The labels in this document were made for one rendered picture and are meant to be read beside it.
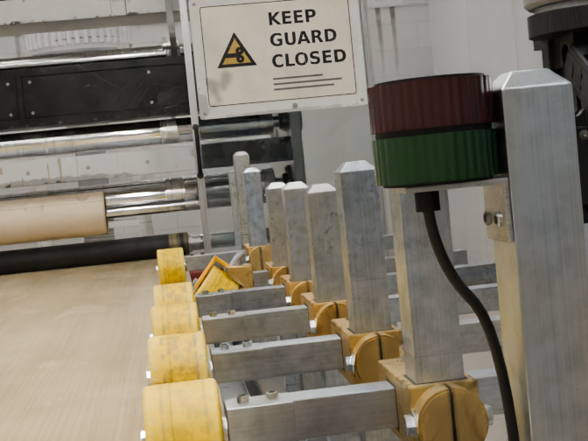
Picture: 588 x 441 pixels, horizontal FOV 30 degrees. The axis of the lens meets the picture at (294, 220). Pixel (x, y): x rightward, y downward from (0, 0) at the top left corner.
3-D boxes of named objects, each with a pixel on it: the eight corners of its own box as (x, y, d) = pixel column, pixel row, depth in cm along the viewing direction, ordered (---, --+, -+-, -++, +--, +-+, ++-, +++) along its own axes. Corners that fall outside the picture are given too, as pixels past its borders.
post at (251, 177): (280, 393, 232) (258, 166, 229) (282, 396, 228) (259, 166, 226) (264, 395, 231) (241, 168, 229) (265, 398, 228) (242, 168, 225)
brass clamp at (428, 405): (450, 413, 89) (444, 351, 89) (500, 455, 75) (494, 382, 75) (374, 423, 88) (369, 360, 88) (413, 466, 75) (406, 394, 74)
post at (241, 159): (268, 355, 256) (247, 150, 254) (269, 358, 253) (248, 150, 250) (253, 357, 256) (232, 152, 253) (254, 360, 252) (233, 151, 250)
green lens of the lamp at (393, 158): (479, 173, 56) (476, 131, 56) (517, 173, 50) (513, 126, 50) (365, 185, 56) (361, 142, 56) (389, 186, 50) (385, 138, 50)
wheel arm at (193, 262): (401, 247, 238) (399, 230, 237) (404, 248, 234) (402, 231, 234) (170, 272, 232) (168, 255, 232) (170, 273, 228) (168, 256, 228)
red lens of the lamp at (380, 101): (475, 125, 56) (472, 82, 56) (512, 119, 50) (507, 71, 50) (360, 136, 56) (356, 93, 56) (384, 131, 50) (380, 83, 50)
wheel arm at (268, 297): (508, 280, 163) (507, 255, 163) (516, 282, 160) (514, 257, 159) (172, 318, 158) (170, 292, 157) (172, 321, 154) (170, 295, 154)
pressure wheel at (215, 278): (212, 320, 185) (239, 281, 186) (215, 326, 177) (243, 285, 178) (183, 300, 185) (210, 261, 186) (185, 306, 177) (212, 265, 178)
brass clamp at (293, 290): (319, 304, 163) (316, 270, 163) (333, 316, 150) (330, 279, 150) (278, 309, 163) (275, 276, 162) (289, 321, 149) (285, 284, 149)
